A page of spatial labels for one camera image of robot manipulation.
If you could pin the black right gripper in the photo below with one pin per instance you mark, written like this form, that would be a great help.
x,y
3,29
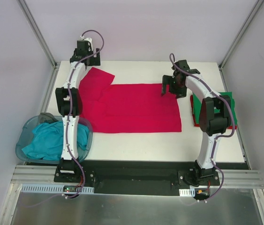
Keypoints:
x,y
172,82

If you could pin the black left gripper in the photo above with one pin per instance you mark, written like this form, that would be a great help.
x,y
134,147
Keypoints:
x,y
94,60

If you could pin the magenta t shirt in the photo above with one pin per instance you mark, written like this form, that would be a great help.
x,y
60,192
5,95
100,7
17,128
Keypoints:
x,y
127,108

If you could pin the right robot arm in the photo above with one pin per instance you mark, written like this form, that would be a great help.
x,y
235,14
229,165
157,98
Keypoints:
x,y
215,118

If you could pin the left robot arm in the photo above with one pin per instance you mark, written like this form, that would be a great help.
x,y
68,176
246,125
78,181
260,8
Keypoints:
x,y
68,99

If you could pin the folded red t shirt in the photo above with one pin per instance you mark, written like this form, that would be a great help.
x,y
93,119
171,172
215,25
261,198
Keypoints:
x,y
196,107

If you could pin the grey cloth in basket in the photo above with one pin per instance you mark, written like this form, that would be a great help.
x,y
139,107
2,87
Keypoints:
x,y
46,117

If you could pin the teal t shirt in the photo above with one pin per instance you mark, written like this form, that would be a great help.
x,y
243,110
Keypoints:
x,y
47,142

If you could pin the translucent blue plastic basket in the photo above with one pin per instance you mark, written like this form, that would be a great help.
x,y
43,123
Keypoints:
x,y
27,136

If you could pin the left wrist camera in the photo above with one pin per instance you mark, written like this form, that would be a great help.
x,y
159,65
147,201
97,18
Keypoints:
x,y
85,43

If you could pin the left aluminium frame post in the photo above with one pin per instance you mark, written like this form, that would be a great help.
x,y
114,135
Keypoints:
x,y
37,32

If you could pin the aluminium frame post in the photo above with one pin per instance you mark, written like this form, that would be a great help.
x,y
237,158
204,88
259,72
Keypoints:
x,y
245,26
37,32

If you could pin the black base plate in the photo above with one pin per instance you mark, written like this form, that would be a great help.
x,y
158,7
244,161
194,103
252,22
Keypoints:
x,y
136,177

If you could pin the right white cable duct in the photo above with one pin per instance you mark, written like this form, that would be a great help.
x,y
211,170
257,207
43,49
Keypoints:
x,y
187,192

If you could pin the white cable duct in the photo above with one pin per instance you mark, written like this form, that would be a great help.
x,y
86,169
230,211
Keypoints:
x,y
187,192
49,189

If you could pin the right aluminium frame post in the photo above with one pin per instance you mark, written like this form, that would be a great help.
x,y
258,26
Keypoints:
x,y
245,26

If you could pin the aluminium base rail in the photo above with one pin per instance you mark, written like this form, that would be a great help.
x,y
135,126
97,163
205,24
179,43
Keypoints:
x,y
34,174

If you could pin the left white cable duct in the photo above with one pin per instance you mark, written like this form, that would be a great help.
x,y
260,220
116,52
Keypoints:
x,y
49,189

